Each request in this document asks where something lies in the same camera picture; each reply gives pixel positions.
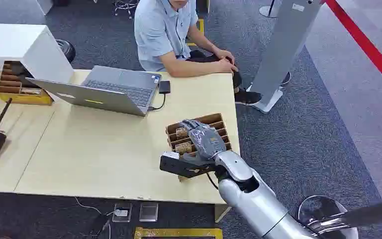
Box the silver laptop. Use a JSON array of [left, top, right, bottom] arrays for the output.
[[25, 65, 163, 118]]

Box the chrome stool base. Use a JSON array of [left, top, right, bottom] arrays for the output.
[[297, 195, 359, 239]]

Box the black wheel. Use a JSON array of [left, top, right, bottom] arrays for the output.
[[55, 39, 77, 64]]

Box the white box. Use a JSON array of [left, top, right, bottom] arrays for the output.
[[0, 23, 75, 84]]

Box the red barrier tape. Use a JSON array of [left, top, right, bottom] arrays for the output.
[[324, 0, 382, 98]]

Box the round stand base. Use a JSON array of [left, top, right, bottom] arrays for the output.
[[259, 0, 283, 18]]

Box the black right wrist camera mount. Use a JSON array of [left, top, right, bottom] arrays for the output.
[[159, 151, 217, 179]]

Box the grey metal pole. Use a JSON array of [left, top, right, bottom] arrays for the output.
[[305, 197, 382, 232]]

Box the floor socket plate with plug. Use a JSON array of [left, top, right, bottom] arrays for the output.
[[112, 202, 133, 224]]

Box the black drive cable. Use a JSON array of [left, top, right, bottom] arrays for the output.
[[148, 94, 167, 112]]

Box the person's left hand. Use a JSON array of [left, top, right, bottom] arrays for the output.
[[214, 49, 236, 65]]

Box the grey standing column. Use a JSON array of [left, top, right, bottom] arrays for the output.
[[246, 0, 324, 115]]

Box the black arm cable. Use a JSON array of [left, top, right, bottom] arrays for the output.
[[205, 173, 219, 191]]

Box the person's right hand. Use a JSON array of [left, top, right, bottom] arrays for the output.
[[215, 57, 239, 75]]

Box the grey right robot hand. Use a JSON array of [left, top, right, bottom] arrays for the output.
[[178, 119, 227, 164]]

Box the wooden card box yellow base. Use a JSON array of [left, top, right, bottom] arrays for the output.
[[0, 60, 54, 107]]

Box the black external drive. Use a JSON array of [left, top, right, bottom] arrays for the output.
[[158, 80, 172, 95]]

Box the person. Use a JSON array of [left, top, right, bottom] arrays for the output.
[[133, 0, 263, 107]]

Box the desk leg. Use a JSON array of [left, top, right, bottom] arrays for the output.
[[214, 204, 232, 224]]

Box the chrome chair base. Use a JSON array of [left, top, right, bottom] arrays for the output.
[[113, 0, 140, 19]]

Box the yellow stool frame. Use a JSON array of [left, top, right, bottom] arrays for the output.
[[186, 18, 205, 47]]

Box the white floor cable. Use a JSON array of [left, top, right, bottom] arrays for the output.
[[74, 196, 112, 239]]

